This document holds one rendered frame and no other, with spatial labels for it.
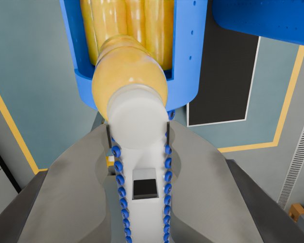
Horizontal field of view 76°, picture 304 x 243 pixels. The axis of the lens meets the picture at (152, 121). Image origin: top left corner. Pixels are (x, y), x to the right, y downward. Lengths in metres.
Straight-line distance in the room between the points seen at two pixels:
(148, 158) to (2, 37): 1.39
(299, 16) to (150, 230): 1.13
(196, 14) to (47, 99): 1.60
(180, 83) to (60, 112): 1.57
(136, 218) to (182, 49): 0.93
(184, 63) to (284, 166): 2.46
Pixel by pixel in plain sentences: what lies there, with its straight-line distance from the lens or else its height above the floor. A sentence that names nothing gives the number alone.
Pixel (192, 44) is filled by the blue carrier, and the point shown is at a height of 1.20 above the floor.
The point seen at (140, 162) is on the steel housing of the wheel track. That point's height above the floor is 0.93.
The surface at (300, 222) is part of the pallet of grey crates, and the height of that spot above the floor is 0.20.
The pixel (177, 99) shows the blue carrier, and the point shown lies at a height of 1.21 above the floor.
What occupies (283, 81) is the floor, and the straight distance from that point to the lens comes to 2.08.
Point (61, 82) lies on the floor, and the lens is 1.75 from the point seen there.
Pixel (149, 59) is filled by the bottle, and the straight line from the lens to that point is 0.17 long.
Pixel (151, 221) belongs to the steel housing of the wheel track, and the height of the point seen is 0.93.
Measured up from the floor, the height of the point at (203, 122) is 0.15.
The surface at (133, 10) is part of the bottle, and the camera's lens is 0.46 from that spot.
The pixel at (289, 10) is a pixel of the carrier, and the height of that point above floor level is 0.88.
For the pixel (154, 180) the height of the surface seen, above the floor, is 1.01.
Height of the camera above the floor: 1.56
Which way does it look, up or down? 60 degrees down
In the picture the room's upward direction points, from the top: 172 degrees clockwise
